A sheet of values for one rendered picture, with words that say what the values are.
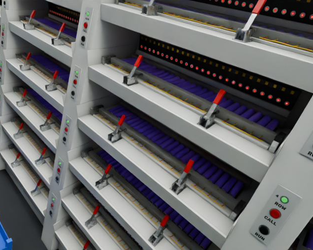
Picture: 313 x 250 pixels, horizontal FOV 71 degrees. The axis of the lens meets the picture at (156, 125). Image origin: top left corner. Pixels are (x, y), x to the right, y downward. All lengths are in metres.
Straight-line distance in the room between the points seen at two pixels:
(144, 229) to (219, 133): 0.39
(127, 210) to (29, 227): 0.74
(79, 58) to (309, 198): 0.73
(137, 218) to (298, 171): 0.49
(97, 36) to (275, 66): 0.54
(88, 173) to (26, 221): 0.63
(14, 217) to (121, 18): 1.15
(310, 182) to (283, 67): 0.20
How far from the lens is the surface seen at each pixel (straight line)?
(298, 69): 0.45
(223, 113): 0.55
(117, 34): 0.82
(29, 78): 1.18
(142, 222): 0.75
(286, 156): 0.46
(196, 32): 0.52
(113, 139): 0.71
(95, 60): 0.79
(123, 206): 0.78
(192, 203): 0.58
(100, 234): 0.94
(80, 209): 1.01
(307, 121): 0.45
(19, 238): 1.37
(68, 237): 1.16
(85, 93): 0.81
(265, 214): 0.50
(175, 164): 0.64
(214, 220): 0.57
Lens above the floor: 1.06
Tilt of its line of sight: 20 degrees down
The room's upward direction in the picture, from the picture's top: 19 degrees clockwise
